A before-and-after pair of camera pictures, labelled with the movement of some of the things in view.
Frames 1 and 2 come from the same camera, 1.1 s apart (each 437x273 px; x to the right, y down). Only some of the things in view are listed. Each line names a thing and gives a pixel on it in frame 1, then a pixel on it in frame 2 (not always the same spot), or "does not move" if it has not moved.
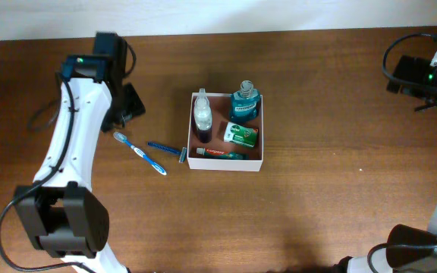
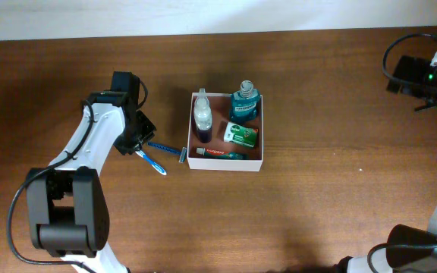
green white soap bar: (240, 134) does not move
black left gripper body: (129, 105) -> (138, 133)
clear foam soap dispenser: (202, 117) does not move
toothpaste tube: (221, 153) does not move
